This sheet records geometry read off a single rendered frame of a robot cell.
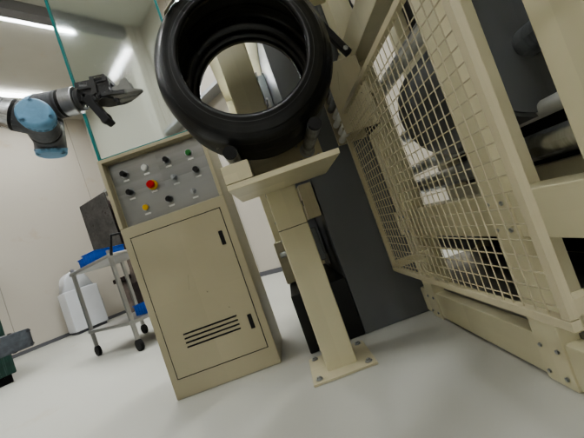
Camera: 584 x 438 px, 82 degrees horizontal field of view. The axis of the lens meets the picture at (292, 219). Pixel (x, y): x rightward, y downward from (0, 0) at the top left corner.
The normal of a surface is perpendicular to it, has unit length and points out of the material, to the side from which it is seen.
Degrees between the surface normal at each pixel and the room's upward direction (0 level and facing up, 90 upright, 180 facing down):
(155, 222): 90
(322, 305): 90
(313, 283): 90
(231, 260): 90
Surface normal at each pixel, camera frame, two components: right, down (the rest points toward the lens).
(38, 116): 0.48, -0.21
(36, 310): 0.70, -0.27
